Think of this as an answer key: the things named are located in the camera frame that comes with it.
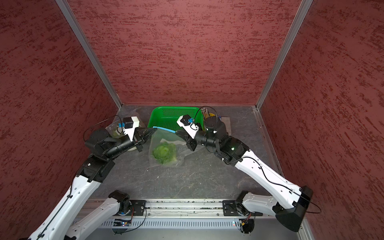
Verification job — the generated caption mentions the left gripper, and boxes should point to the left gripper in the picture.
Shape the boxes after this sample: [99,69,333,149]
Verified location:
[104,125,157,159]

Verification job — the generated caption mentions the clear zipper bag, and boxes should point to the clear zipper bag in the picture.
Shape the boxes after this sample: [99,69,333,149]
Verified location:
[149,127,193,168]
[107,116,143,157]

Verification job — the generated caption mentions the chinese cabbage back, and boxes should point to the chinese cabbage back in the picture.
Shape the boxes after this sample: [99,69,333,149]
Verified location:
[152,142,177,165]

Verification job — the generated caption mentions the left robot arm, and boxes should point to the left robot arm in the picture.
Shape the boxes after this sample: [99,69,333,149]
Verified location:
[29,127,156,240]

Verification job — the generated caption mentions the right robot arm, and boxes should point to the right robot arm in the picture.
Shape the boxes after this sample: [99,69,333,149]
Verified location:
[176,115,314,232]

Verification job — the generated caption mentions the green plastic basket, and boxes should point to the green plastic basket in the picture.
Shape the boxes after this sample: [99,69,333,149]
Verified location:
[148,106,204,131]

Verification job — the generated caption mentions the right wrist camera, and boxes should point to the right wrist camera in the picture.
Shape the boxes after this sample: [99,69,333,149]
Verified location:
[177,115,201,139]

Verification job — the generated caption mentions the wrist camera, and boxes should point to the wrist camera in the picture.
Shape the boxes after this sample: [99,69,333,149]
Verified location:
[177,115,201,139]
[118,116,140,142]

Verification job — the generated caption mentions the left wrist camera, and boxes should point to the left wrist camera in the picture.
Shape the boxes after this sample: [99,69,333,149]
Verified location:
[118,116,140,142]

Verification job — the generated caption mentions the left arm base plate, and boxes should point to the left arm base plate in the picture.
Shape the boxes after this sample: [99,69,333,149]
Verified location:
[117,200,147,216]

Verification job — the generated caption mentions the aluminium front rail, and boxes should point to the aluminium front rail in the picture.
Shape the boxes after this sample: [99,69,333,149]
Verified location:
[64,197,305,219]

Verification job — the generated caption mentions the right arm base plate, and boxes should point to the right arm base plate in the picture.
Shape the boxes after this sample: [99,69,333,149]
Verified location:
[222,200,263,217]

